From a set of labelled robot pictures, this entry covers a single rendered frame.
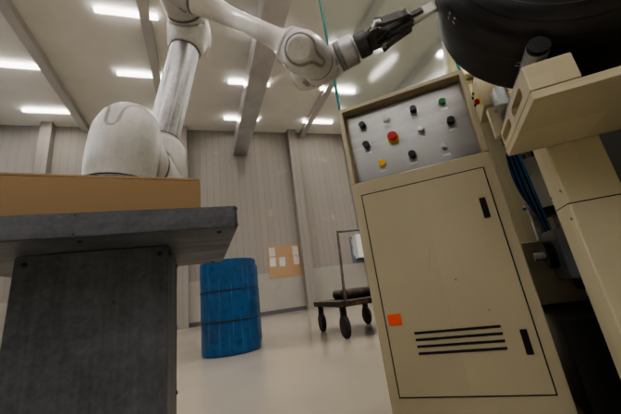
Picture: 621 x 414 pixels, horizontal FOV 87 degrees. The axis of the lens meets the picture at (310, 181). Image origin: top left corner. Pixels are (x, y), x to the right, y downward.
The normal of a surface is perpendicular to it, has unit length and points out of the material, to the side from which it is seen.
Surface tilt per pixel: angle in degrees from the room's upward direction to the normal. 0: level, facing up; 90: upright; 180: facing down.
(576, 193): 90
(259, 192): 90
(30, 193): 90
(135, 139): 89
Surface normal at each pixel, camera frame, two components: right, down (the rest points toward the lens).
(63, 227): 0.29, -0.35
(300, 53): -0.12, 0.22
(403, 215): -0.40, -0.25
